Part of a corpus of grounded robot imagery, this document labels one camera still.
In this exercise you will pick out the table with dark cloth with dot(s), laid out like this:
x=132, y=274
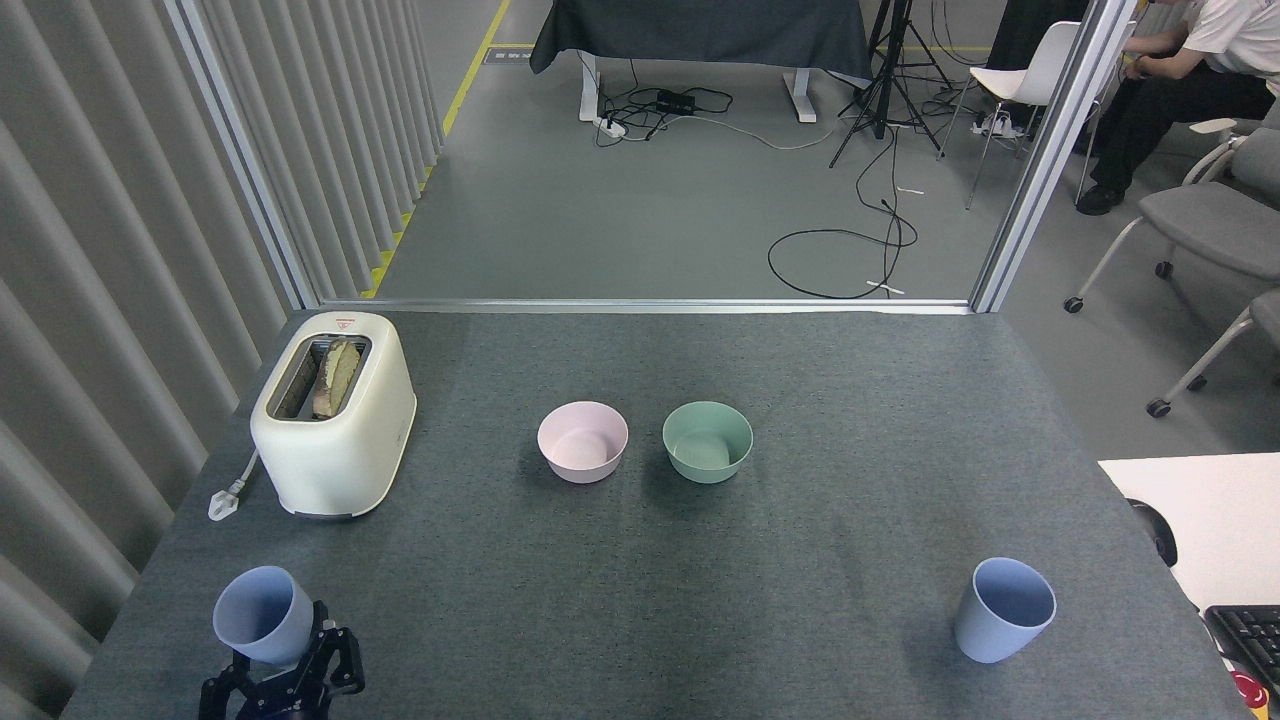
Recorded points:
x=700, y=30

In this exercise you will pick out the black power adapter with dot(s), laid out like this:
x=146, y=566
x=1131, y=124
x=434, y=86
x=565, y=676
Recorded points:
x=676, y=101

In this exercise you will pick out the person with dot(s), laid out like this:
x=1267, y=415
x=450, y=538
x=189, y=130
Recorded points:
x=1170, y=100

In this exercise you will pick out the toasted bread slice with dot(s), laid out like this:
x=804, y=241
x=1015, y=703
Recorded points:
x=337, y=375

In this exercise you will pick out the grey wheeled chair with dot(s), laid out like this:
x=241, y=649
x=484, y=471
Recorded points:
x=1210, y=220
x=1268, y=312

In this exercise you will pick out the cream white toaster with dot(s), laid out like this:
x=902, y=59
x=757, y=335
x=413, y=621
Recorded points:
x=340, y=460

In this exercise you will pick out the green bowl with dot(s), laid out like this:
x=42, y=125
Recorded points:
x=707, y=466

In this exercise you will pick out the black tripod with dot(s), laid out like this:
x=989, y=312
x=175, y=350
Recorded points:
x=881, y=90

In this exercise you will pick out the red round object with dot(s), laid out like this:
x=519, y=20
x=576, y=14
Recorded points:
x=1250, y=690

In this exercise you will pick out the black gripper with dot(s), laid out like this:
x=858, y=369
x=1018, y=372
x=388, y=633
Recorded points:
x=285, y=702

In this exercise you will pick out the black computer mouse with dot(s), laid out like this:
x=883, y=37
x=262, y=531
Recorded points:
x=1160, y=532

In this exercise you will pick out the white desk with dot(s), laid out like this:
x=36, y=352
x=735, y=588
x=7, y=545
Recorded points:
x=1220, y=510

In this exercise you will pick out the silver frame post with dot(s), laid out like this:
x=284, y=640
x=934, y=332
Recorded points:
x=245, y=160
x=1050, y=160

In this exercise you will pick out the white power strip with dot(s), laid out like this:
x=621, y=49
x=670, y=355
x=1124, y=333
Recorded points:
x=612, y=127
x=997, y=125

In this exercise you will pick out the pink bowl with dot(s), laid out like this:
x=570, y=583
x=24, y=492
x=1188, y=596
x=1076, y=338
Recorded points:
x=583, y=465

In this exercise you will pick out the blue plastic cup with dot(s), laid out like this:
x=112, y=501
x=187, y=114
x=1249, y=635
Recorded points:
x=262, y=615
x=990, y=640

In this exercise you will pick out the white plastic chair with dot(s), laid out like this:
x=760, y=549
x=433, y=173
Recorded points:
x=1040, y=70

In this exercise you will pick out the silver frame rail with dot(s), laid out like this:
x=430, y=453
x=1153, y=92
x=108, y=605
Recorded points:
x=640, y=306

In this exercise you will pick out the black keyboard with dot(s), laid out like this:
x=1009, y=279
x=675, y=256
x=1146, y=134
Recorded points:
x=1250, y=635

